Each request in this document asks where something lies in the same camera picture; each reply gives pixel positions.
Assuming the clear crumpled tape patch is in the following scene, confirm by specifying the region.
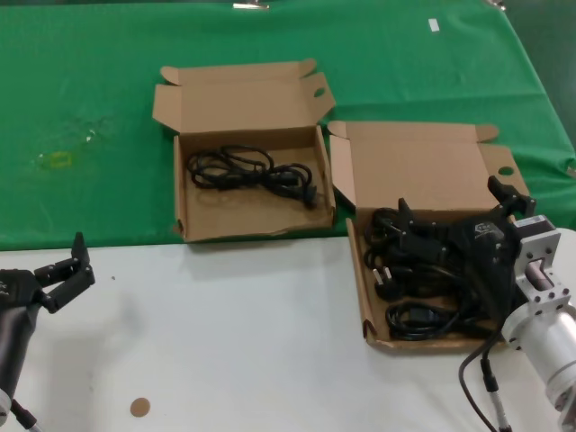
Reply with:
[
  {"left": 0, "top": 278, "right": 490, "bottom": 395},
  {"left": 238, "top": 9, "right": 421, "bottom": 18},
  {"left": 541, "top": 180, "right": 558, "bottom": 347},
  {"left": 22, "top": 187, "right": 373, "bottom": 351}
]
[{"left": 67, "top": 114, "right": 114, "bottom": 146}]

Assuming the right arm connector cable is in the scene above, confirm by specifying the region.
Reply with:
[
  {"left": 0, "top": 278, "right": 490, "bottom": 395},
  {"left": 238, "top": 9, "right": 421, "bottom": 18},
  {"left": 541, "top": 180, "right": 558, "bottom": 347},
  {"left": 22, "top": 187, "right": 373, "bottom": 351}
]
[{"left": 480, "top": 355, "right": 512, "bottom": 432}]

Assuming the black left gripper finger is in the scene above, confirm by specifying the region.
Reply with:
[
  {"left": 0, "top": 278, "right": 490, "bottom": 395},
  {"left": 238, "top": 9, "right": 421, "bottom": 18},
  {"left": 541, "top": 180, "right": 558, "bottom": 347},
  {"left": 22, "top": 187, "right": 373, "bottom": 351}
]
[
  {"left": 35, "top": 231, "right": 92, "bottom": 283},
  {"left": 41, "top": 269, "right": 96, "bottom": 314}
]

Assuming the yellow tape square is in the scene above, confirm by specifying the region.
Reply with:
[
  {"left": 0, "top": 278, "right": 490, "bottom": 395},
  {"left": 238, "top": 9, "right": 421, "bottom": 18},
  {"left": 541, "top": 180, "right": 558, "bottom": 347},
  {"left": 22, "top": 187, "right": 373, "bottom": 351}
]
[{"left": 44, "top": 151, "right": 75, "bottom": 170}]

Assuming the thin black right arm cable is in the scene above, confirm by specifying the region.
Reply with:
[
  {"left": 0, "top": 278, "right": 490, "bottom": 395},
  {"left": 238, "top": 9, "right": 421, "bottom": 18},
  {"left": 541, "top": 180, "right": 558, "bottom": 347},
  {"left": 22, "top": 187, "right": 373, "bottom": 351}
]
[{"left": 457, "top": 330, "right": 497, "bottom": 432}]

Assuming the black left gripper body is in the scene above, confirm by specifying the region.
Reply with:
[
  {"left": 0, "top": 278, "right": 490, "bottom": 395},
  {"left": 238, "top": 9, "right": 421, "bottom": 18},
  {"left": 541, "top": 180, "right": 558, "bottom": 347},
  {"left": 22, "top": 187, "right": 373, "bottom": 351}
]
[{"left": 0, "top": 268, "right": 47, "bottom": 317}]

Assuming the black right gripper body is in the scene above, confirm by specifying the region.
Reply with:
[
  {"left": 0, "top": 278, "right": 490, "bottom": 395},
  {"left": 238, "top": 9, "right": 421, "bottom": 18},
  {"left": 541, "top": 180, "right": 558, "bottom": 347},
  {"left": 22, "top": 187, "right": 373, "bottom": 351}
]
[{"left": 451, "top": 205, "right": 519, "bottom": 267}]

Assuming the black power cable white-pin plug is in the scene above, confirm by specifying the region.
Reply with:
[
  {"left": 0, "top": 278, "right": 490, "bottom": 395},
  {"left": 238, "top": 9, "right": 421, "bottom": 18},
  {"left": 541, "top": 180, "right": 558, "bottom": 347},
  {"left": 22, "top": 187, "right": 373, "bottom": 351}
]
[{"left": 371, "top": 265, "right": 451, "bottom": 302}]

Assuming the arm connector cable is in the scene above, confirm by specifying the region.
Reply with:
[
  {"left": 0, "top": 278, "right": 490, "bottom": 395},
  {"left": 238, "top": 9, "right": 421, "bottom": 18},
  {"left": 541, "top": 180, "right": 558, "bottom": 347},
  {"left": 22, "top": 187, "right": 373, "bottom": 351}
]
[
  {"left": 9, "top": 397, "right": 42, "bottom": 432},
  {"left": 480, "top": 355, "right": 512, "bottom": 432}
]

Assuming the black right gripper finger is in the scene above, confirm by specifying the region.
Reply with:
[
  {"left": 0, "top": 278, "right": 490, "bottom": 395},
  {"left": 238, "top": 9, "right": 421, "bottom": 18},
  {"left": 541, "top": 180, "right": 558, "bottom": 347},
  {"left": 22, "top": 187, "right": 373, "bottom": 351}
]
[
  {"left": 397, "top": 196, "right": 455, "bottom": 261},
  {"left": 488, "top": 175, "right": 537, "bottom": 221}
]

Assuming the green tablecloth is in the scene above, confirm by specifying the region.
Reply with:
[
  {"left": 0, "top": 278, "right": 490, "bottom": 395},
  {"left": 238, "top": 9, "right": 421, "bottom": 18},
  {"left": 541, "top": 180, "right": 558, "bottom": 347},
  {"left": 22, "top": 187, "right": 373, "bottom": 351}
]
[{"left": 0, "top": 0, "right": 576, "bottom": 251}]

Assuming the black power cable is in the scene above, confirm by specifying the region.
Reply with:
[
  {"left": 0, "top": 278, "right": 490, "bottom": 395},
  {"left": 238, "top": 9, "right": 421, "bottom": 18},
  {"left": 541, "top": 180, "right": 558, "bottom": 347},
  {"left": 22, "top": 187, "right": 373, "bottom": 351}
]
[
  {"left": 448, "top": 269, "right": 497, "bottom": 338},
  {"left": 363, "top": 206, "right": 407, "bottom": 267},
  {"left": 385, "top": 300, "right": 461, "bottom": 341},
  {"left": 185, "top": 143, "right": 322, "bottom": 211}
]

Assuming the torn-rim open cardboard box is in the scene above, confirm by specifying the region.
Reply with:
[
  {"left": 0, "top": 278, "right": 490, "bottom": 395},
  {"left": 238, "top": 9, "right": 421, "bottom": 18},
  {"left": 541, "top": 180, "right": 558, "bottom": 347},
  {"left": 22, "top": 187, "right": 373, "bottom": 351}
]
[{"left": 151, "top": 58, "right": 337, "bottom": 245}]

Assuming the left arm connector cable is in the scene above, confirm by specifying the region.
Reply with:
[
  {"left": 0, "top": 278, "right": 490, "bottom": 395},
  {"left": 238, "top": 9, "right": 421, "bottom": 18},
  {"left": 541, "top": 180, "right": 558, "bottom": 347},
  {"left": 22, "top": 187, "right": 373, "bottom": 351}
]
[{"left": 9, "top": 397, "right": 42, "bottom": 432}]

